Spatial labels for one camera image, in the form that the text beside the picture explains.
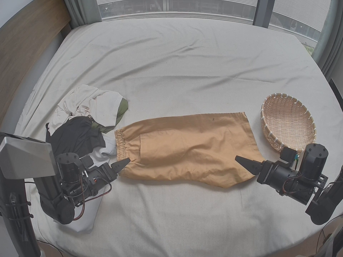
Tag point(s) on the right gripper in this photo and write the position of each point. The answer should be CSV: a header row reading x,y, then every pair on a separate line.
x,y
276,175

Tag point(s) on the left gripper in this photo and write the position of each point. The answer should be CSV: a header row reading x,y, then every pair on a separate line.
x,y
103,177

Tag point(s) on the tan shorts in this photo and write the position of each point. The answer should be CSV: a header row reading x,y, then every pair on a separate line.
x,y
187,148

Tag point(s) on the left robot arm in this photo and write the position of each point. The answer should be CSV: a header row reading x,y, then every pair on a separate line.
x,y
26,157

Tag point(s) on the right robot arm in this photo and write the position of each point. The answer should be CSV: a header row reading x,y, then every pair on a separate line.
x,y
313,159

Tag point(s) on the black garment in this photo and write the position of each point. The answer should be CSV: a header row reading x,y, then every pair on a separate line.
x,y
75,138

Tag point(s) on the round woven basket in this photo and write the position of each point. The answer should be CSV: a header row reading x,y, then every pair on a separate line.
x,y
289,122

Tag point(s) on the pale blue garment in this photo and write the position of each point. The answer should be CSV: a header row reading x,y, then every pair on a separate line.
x,y
85,218

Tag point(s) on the white garment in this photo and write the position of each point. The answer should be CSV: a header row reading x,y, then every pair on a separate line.
x,y
80,100

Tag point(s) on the bed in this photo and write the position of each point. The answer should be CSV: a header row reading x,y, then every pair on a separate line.
x,y
174,63

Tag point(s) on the grey-green curtain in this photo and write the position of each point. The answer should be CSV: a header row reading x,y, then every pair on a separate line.
x,y
80,4
332,36

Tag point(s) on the window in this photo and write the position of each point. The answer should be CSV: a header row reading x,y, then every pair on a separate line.
x,y
264,4

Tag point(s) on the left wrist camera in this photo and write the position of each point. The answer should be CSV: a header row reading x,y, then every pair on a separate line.
x,y
86,161

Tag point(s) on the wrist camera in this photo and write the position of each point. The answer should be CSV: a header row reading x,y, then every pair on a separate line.
x,y
288,154
86,161

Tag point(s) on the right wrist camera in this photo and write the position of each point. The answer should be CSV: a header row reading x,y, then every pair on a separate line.
x,y
288,154

